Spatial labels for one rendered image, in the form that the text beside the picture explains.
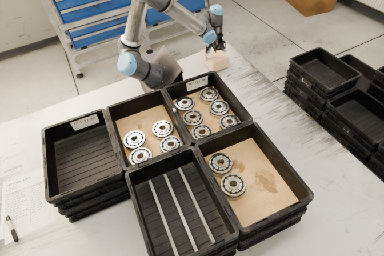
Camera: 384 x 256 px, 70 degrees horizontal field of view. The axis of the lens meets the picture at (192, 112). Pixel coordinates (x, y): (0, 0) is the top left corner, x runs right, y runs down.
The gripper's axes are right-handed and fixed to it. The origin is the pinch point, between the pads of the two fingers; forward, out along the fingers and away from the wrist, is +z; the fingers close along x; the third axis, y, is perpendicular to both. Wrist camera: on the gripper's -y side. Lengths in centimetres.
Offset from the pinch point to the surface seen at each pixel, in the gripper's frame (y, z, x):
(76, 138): 28, -5, -95
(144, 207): 78, -6, -77
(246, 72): 17.8, 7.1, 13.4
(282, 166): 92, -13, -22
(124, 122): 30, -6, -71
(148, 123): 38, -6, -60
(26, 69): -189, 79, -145
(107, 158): 47, -6, -84
